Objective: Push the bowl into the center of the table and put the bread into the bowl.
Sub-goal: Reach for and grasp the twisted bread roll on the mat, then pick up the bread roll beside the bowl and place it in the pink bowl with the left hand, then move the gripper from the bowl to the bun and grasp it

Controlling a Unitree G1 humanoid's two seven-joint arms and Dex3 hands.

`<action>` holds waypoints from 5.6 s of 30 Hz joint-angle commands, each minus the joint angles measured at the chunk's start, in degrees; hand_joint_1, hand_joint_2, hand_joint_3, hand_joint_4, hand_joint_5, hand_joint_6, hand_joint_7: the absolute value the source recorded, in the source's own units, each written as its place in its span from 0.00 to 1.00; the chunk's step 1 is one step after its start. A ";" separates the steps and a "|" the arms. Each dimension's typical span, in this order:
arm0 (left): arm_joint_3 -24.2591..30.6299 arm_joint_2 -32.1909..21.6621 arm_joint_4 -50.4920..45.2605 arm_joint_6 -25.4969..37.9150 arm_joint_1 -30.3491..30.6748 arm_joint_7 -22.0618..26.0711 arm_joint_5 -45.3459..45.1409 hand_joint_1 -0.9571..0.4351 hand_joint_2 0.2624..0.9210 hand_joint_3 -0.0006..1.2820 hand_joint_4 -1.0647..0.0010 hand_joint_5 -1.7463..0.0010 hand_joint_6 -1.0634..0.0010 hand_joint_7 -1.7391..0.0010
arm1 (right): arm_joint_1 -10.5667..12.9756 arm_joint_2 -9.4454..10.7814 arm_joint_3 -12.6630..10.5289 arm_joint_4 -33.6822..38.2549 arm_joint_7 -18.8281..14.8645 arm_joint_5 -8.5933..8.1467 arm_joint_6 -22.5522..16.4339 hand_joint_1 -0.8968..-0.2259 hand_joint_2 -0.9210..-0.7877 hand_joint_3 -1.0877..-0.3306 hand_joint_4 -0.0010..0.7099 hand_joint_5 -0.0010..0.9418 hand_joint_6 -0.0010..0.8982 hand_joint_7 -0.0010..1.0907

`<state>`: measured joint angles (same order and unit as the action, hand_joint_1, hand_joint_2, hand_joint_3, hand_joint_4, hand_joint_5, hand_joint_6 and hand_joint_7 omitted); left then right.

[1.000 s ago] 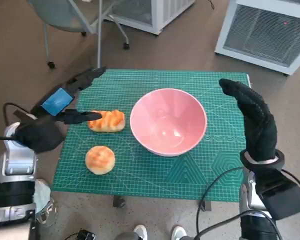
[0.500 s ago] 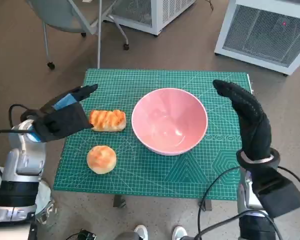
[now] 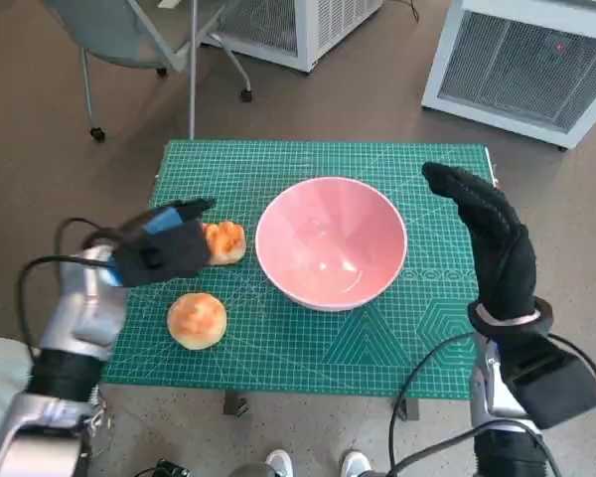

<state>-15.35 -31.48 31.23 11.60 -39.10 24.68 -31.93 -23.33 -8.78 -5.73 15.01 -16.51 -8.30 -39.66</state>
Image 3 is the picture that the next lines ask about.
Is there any white shoe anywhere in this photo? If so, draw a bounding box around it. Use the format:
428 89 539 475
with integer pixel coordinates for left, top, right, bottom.
341 449 372 477
266 449 294 477

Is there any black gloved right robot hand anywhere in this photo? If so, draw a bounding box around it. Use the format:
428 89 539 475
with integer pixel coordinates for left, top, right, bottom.
420 161 537 329

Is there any small black floor device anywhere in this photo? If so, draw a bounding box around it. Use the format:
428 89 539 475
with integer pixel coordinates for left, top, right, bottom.
153 459 190 477

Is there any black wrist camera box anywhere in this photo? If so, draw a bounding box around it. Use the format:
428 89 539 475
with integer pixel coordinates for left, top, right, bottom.
496 332 596 429
111 221 213 288

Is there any white mesh cabinet red light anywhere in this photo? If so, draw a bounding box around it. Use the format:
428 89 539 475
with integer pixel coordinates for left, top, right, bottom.
420 0 596 150

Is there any black table bracket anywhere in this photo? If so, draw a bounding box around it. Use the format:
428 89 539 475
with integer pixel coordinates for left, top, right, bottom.
223 391 252 416
394 397 421 422

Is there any green cutting mat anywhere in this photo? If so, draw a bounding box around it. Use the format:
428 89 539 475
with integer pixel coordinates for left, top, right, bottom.
100 139 498 401

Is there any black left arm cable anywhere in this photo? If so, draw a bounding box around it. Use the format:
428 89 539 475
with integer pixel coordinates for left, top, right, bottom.
53 217 125 252
18 254 88 364

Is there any pink bowl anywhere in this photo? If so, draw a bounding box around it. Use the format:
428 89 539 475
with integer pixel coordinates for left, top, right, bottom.
254 176 409 313

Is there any long orange toy bread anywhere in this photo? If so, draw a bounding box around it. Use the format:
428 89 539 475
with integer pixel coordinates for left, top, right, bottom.
201 221 247 266

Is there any thin grey metal pole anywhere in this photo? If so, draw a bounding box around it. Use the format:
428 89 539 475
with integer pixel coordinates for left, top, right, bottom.
187 0 197 140

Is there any round toy bread bun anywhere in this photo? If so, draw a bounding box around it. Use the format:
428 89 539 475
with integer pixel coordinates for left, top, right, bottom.
166 291 228 352

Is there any person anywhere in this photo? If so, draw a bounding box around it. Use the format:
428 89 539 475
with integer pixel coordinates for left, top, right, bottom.
0 333 113 458

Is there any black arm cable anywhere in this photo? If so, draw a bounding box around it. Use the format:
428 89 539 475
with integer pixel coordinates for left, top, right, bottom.
386 332 478 477
53 217 125 252
18 254 88 364

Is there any grey office chair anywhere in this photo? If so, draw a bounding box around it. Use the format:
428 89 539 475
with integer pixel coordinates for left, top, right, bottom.
42 0 254 143

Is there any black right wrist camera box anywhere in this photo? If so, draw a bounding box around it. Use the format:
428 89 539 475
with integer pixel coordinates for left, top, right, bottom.
496 332 596 429

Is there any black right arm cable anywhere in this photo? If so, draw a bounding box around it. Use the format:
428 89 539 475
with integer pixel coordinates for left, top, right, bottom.
386 332 478 477

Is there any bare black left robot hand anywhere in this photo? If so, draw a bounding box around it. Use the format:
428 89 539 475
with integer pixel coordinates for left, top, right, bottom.
123 197 218 238

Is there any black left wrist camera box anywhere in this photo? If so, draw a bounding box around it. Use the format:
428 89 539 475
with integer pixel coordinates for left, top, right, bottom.
111 221 213 288

